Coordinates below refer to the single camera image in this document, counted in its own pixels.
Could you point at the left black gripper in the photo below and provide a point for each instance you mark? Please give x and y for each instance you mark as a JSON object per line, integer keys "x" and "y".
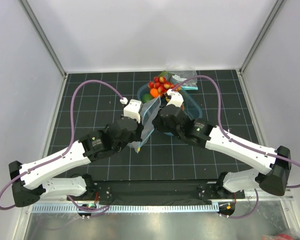
{"x": 139, "y": 131}

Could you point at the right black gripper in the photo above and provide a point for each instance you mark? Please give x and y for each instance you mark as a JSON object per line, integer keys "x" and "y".
{"x": 157, "y": 123}

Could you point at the clear zip top bag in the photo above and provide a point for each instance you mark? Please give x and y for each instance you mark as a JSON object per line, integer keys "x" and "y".
{"x": 148, "y": 113}

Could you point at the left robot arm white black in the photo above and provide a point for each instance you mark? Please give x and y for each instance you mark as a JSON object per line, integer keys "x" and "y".
{"x": 38, "y": 179}

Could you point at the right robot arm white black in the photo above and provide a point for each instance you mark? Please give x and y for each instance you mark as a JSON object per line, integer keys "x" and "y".
{"x": 268, "y": 172}

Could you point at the teal plastic tray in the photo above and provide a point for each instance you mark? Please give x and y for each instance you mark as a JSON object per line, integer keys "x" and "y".
{"x": 190, "y": 107}

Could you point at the orange fruit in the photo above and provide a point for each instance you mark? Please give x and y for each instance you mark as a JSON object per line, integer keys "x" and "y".
{"x": 154, "y": 92}

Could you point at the green lime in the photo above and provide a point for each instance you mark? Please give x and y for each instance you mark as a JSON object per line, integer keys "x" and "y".
{"x": 146, "y": 98}

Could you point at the red cherry fruit cluster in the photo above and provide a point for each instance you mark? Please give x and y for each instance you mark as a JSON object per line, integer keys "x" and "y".
{"x": 161, "y": 83}

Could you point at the green leaf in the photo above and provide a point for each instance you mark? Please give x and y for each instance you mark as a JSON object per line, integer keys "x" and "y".
{"x": 166, "y": 74}

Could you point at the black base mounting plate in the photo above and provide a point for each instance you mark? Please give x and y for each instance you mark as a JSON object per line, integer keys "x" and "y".
{"x": 191, "y": 192}

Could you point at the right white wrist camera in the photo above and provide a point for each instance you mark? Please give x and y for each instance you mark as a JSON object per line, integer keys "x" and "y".
{"x": 176, "y": 99}

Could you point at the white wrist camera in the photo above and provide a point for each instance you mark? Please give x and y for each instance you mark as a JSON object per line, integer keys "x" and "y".
{"x": 132, "y": 108}
{"x": 176, "y": 99}

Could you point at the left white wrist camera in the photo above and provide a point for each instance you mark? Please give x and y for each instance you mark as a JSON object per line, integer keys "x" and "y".
{"x": 132, "y": 108}

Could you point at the slotted white cable duct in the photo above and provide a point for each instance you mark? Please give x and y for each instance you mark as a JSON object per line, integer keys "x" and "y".
{"x": 113, "y": 209}

